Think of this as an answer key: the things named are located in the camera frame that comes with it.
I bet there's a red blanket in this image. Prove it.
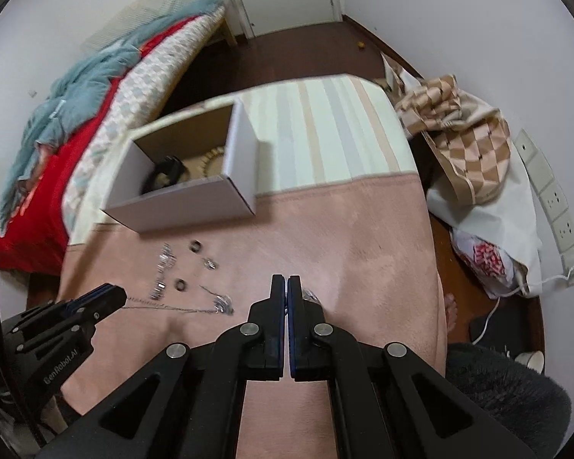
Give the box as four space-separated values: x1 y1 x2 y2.
0 15 202 274

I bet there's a white paper cup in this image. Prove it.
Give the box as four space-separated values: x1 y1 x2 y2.
514 350 545 374

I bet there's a silver pendant necklace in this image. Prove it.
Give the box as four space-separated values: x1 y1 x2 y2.
121 285 235 317

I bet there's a brown checkered cloth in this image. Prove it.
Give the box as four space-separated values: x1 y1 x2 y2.
379 54 511 205

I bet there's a white power strip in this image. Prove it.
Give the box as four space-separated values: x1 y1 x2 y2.
513 130 574 286

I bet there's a blue-grey quilt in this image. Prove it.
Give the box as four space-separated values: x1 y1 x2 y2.
0 0 224 235

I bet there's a wooden bead bracelet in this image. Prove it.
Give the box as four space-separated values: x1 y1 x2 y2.
197 146 227 179

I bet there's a black smart band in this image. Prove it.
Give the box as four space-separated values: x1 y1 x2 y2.
141 155 191 195

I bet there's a checkered bed sheet mattress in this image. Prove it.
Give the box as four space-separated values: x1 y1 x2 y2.
62 4 226 241

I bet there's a dark fluffy seat cover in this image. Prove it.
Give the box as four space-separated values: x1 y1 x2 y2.
446 343 571 458

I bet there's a pink striped table cloth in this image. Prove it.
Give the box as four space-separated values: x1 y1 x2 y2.
56 73 449 459

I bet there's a white red plastic bag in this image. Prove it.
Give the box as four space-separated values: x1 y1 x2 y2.
450 228 517 299

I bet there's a white charger cable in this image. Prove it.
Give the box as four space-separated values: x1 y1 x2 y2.
471 257 574 345

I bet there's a white cardboard box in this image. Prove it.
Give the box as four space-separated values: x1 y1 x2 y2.
103 99 258 233

